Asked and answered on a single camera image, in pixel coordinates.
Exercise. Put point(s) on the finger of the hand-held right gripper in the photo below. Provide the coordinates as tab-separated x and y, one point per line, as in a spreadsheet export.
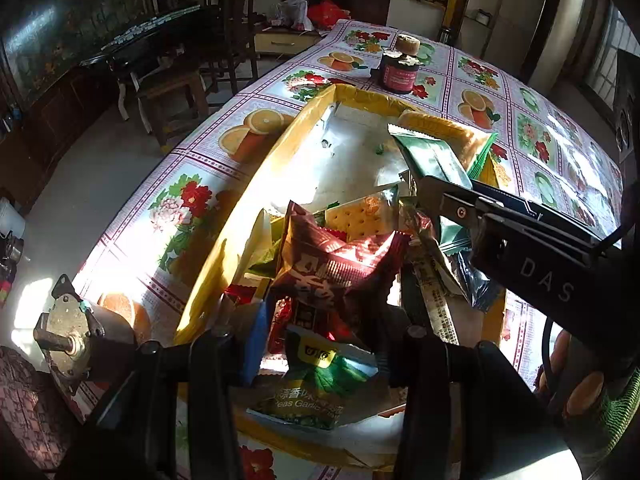
450	200
515	205

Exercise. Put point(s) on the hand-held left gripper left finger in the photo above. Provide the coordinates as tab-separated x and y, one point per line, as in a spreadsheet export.
255	345

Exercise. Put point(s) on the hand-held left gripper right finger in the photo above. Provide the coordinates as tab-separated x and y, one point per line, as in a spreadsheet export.
415	320

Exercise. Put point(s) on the green and white snack packet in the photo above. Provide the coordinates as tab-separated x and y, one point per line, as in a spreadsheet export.
435	160

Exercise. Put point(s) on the clear cracker packet green print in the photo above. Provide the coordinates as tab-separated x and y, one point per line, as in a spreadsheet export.
450	132

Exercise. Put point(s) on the green pea snack packet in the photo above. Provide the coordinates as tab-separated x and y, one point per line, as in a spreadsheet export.
310	385

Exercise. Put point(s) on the clear cracker packet green label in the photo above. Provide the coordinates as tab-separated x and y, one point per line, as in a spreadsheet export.
360	220

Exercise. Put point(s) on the brown-red foil snack packet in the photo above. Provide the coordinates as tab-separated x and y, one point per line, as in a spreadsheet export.
330	270

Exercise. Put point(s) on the yellow-rimmed cardboard box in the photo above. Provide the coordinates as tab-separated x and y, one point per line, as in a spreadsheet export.
350	160

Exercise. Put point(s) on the person's right hand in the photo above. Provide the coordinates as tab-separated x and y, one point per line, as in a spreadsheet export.
582	390

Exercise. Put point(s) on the dark jar with cork lid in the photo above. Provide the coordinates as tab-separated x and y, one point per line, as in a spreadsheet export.
400	75

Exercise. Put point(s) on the black speaker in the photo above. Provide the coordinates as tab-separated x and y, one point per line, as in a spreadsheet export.
627	110

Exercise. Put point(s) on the metal motor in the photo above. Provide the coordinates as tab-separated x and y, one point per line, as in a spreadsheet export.
70	330

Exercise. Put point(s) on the white cup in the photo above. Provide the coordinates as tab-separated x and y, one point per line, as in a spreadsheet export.
482	16

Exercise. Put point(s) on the red bag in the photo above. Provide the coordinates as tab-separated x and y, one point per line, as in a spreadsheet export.
327	12

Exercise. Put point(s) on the yellow drawer cabinet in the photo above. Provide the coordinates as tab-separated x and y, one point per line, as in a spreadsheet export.
285	40

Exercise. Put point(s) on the dark patterned cloth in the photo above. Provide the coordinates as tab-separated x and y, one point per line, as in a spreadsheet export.
25	410

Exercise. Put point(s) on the clear plastic bag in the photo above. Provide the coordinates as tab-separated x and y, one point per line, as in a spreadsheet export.
292	12

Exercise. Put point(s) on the wooden stool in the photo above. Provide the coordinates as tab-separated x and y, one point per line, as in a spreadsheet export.
170	92

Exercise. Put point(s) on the dark wooden chair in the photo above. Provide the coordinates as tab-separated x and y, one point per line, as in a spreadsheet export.
235	25

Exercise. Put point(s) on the dark glossy table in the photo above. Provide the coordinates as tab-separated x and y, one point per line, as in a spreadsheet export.
145	40

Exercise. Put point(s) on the dark painted screen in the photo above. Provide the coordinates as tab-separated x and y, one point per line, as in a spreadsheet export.
65	20

